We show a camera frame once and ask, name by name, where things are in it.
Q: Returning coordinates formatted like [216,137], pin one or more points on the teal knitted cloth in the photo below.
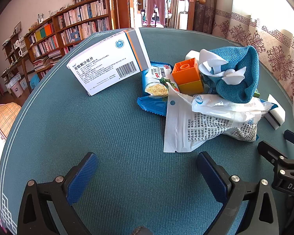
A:
[237,58]

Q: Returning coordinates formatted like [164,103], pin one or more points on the brown curtain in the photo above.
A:
[205,5]

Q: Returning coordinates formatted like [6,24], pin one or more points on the small wooden shelf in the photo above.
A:
[14,53]

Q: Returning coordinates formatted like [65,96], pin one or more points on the wooden door with knob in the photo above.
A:
[190,9]

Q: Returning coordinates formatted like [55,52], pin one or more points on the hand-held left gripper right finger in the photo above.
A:
[212,176]

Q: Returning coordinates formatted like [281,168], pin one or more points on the patterned beige curtain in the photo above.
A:
[259,29]

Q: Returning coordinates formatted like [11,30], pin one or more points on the orange and yellow toy block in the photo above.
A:
[186,74]

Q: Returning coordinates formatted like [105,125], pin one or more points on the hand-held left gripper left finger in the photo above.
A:
[83,176]

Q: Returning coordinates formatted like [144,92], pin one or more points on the white printed plastic bag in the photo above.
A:
[178,127]

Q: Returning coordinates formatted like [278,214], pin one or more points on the white medicine box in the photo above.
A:
[100,63]

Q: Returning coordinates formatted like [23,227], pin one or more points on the floral bed cover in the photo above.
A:
[0,132]

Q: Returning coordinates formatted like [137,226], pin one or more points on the wooden bookshelf with books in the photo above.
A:
[88,17]

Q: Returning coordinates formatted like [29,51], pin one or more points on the hanging mauve pants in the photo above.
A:
[156,5]

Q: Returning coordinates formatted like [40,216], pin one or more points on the white storage bins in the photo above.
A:
[16,88]

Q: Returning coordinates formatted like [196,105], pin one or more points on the green patterned small box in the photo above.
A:
[256,93]

